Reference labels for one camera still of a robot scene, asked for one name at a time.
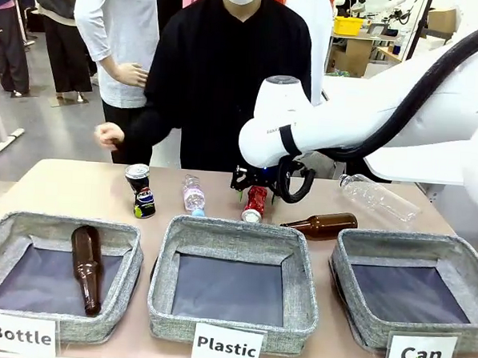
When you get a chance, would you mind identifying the white Bottle label card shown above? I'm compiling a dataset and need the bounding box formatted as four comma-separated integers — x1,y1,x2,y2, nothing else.
0,311,60,358

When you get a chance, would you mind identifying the large clear plastic bottle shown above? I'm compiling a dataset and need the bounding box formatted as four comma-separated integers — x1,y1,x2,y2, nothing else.
335,172,424,226

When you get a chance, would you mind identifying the yellow plastic bin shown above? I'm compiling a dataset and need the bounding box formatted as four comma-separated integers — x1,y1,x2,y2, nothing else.
333,16,364,36

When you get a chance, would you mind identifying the black strap on arm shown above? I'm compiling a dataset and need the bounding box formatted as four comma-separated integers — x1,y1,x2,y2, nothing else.
279,123,305,159

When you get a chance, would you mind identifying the bystander bare hand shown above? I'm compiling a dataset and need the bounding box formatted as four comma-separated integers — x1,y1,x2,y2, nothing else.
115,61,151,90

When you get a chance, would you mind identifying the grey basket labelled Plastic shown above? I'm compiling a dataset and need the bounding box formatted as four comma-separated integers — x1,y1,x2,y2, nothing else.
144,213,325,358

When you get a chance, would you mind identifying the white table leg frame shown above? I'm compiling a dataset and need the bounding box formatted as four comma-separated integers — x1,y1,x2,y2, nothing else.
0,81,28,161

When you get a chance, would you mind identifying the white Can label card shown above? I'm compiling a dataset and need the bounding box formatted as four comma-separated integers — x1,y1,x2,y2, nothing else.
384,330,460,358

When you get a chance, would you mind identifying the black corrugated cable hose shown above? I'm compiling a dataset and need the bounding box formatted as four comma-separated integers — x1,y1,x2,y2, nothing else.
275,8,478,215

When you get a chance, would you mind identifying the large cardboard box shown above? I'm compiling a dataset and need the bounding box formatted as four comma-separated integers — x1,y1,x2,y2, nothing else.
326,38,375,79

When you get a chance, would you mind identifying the person's right forearm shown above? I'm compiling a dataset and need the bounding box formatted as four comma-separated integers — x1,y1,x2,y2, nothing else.
121,100,182,149

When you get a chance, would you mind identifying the bystander with pink waistband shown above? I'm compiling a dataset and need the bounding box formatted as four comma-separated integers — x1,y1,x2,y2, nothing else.
0,0,37,99

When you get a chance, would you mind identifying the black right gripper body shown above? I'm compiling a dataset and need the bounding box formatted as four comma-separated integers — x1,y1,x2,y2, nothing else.
243,162,284,198

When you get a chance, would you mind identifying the white Plastic label card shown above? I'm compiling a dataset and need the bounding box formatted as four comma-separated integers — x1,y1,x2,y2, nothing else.
191,322,269,358

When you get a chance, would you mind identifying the bystander in dark jacket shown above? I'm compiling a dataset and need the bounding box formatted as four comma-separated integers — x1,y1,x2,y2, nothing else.
30,0,100,97

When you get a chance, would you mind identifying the person's right hand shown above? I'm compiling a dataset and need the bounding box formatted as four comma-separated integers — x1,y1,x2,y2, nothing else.
93,122,127,153

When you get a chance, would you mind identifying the bystander in grey shirt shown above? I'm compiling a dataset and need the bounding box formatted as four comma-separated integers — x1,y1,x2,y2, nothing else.
66,0,164,167

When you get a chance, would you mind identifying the grey basket labelled Can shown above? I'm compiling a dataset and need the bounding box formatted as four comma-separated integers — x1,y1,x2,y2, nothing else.
325,227,478,357

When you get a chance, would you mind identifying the crushed red can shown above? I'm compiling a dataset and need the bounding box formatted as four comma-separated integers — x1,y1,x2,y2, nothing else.
241,184,270,224

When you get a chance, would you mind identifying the small pink-label plastic bottle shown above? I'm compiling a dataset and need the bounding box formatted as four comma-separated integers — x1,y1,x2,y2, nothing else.
179,174,210,219

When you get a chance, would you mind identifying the small cardboard box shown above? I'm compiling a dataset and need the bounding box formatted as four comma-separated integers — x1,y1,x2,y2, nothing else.
426,7,458,35

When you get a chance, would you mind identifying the grey basket labelled Bottle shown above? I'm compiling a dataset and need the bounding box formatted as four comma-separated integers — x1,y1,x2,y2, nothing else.
0,209,147,348

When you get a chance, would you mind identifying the brown glass bottle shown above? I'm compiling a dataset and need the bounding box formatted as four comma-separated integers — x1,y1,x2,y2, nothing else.
66,224,107,318
279,209,360,243

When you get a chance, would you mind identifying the crushed black Pepsi can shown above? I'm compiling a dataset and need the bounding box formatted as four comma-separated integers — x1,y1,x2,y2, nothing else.
123,163,159,220

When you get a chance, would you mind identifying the person in black sweater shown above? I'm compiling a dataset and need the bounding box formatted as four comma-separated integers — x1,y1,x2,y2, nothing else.
121,0,318,178

